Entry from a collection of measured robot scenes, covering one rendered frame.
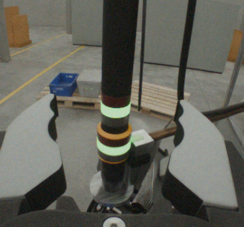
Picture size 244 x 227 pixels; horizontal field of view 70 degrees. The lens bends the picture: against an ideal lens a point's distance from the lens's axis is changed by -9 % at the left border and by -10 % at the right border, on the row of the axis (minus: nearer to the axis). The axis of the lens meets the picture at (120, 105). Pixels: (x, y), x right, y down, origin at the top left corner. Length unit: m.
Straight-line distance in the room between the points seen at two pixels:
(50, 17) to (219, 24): 10.98
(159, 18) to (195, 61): 1.65
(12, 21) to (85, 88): 5.77
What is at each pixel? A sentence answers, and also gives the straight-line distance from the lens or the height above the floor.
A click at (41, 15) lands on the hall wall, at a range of 14.46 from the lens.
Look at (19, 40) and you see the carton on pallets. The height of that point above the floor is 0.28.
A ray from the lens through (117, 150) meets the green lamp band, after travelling 0.23.
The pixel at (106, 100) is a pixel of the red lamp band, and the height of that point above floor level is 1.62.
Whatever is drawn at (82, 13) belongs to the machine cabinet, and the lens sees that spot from 7.68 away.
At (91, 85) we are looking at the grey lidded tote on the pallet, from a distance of 3.24.
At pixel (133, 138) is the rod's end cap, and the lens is 0.26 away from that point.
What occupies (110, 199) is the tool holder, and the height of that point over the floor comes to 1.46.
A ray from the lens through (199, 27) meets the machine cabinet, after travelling 5.79.
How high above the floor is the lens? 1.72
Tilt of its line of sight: 30 degrees down
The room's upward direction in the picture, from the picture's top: 4 degrees clockwise
